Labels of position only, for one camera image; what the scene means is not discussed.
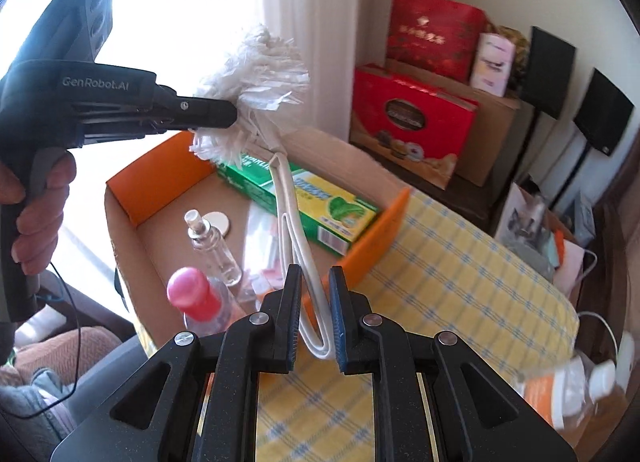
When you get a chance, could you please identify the white duster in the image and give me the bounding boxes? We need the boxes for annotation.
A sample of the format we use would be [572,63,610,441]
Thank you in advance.
[189,24,336,360]

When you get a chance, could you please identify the black speaker stand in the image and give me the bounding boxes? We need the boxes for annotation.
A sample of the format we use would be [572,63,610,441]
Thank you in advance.
[550,134,592,208]
[529,109,545,178]

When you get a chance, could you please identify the pink cap clear bottle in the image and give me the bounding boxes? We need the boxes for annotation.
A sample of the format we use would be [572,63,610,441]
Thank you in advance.
[166,266,248,338]

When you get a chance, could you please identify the white tissue roll pack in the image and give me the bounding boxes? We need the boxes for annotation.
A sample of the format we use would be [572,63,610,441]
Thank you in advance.
[470,32,517,97]

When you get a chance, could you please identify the red gift bag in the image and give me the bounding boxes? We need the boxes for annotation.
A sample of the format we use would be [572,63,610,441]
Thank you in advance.
[385,0,488,85]

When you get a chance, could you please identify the thin black cable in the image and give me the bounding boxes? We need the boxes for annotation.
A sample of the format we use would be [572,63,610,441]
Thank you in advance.
[0,262,82,418]

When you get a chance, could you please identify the orange cardboard box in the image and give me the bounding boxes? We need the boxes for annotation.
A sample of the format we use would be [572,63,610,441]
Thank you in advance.
[104,129,412,358]

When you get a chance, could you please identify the black speaker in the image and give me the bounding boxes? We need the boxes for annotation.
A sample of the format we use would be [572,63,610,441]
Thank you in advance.
[522,26,577,120]
[572,68,635,157]

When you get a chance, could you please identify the orange label clear bottle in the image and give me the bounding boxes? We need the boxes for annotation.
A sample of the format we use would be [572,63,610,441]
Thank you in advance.
[520,357,618,430]

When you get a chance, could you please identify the white round disc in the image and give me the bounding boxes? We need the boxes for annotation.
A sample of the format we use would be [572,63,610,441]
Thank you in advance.
[204,212,234,239]

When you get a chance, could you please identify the white paper bag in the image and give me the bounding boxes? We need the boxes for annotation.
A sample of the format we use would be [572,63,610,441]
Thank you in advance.
[495,182,556,253]

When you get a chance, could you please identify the brown knitted cloth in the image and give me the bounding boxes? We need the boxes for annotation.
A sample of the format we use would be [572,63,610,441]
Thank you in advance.
[12,327,122,380]

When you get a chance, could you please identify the yellow checked cloth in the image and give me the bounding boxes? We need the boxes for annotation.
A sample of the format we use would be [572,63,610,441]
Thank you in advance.
[140,189,581,462]

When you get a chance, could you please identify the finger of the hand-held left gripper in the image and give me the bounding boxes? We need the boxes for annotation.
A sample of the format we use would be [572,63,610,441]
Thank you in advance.
[150,84,239,136]

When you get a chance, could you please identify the white sheer curtain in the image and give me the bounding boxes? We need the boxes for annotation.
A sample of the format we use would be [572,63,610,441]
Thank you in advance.
[250,0,371,143]

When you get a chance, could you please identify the blue grey box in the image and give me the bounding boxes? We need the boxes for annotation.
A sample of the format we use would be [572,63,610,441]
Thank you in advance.
[574,192,597,243]

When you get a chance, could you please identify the pink white plastic packet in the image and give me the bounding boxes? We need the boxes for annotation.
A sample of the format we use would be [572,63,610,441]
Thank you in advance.
[242,204,288,305]

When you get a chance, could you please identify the brown cardboard box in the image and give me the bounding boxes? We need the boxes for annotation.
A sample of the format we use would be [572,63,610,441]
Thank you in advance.
[385,59,536,188]

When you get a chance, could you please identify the person's left hand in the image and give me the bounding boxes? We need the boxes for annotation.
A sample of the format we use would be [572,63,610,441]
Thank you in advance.
[0,151,77,277]

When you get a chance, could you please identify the white cable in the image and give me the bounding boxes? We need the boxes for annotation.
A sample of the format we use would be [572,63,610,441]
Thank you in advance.
[575,249,632,383]

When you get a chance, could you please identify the small clear spray bottle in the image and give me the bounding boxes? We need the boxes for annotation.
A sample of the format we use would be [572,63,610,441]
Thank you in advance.
[184,209,243,287]

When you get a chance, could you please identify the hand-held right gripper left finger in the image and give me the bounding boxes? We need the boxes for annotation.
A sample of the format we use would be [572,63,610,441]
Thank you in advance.
[50,264,303,462]

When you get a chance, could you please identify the green toothpaste box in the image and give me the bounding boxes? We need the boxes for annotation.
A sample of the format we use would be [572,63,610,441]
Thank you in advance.
[216,151,382,257]

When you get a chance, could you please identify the pale pink paper bag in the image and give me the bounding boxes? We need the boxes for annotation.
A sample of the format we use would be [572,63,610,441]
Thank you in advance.
[550,222,587,293]

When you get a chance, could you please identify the plain open cardboard box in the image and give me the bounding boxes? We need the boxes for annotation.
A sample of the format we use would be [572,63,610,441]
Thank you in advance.
[565,382,632,448]

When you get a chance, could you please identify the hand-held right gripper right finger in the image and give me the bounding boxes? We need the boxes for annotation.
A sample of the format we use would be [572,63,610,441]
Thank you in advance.
[329,266,576,462]

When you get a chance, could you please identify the red gift box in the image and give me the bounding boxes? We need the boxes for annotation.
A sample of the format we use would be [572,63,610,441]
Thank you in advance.
[349,63,480,190]

